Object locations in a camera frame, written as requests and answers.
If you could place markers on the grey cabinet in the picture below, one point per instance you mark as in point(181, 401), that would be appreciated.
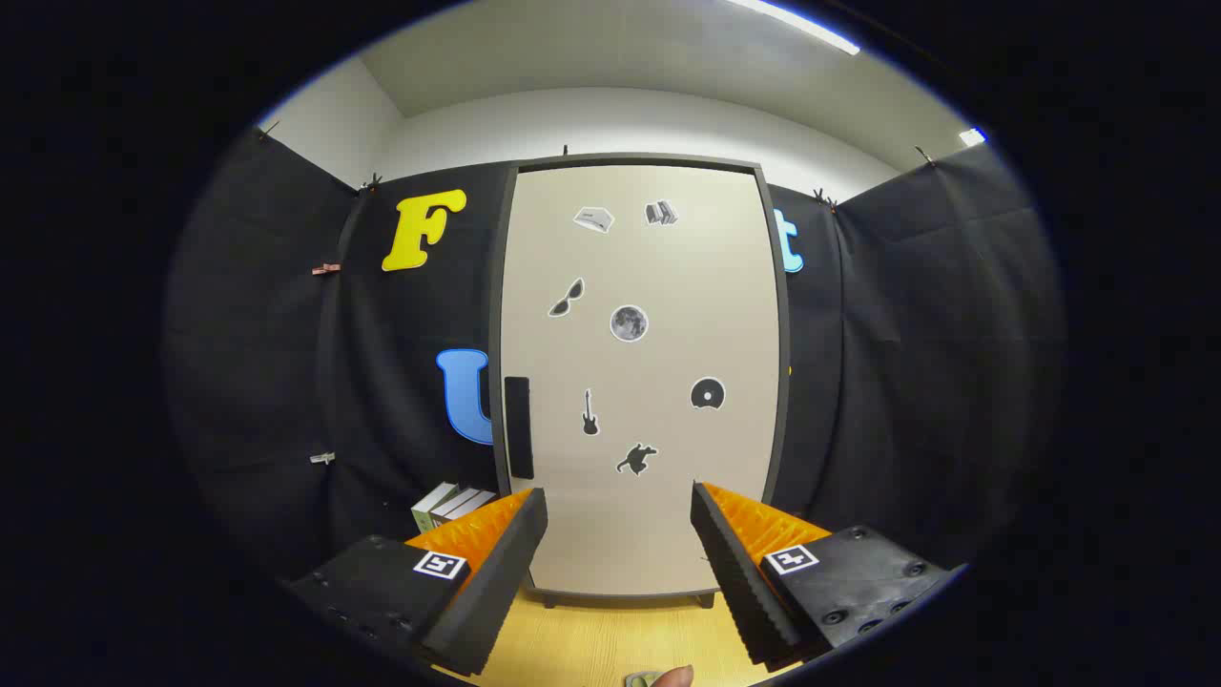
point(630, 160)

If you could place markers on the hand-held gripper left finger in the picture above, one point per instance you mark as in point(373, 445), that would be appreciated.
point(496, 582)

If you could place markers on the red cloth clip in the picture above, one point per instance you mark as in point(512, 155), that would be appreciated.
point(325, 269)

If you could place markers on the black backdrop cloth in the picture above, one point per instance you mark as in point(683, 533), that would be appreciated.
point(916, 363)

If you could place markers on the small ceiling light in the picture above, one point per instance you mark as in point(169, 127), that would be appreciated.
point(971, 136)

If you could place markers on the long ceiling light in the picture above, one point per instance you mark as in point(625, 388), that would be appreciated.
point(801, 24)

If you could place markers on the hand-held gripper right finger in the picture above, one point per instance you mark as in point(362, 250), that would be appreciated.
point(744, 582)

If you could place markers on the green spine book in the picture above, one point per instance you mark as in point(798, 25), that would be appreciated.
point(429, 506)

